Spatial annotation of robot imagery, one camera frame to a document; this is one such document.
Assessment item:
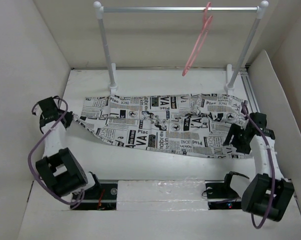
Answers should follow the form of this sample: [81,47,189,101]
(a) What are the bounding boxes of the newspaper print trousers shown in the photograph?
[74,93,248,159]

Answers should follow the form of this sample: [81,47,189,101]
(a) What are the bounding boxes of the white clothes rack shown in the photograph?
[93,0,270,97]

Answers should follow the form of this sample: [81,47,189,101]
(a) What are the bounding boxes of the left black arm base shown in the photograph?
[72,181,118,211]

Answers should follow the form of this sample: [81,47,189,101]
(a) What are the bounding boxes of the aluminium side rail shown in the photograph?
[240,68,260,113]

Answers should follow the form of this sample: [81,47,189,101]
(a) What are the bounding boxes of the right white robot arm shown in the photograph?
[223,112,295,229]

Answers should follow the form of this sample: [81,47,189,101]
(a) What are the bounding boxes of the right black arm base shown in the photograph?
[202,180,248,211]

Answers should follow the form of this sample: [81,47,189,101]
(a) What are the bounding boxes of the white foam block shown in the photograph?
[116,179,208,212]

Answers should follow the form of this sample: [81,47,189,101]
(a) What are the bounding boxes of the pink clothes hanger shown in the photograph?
[182,2,213,77]

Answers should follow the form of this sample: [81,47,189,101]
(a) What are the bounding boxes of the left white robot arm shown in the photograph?
[35,96,102,199]

